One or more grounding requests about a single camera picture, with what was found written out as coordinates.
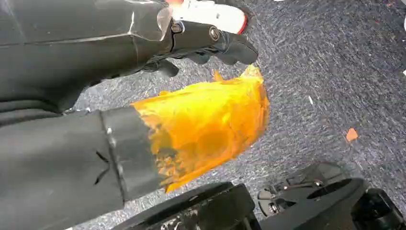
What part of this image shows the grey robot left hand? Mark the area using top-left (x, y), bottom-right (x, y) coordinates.
top-left (0, 0), bottom-right (271, 230)

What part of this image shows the white card with red edge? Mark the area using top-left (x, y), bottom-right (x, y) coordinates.
top-left (165, 0), bottom-right (248, 35)

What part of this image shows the black robot foot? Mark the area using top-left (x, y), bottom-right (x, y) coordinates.
top-left (111, 182), bottom-right (261, 230)
top-left (257, 161), bottom-right (406, 230)

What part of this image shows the orange paper scrap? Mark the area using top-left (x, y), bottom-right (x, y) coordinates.
top-left (345, 127), bottom-right (360, 143)

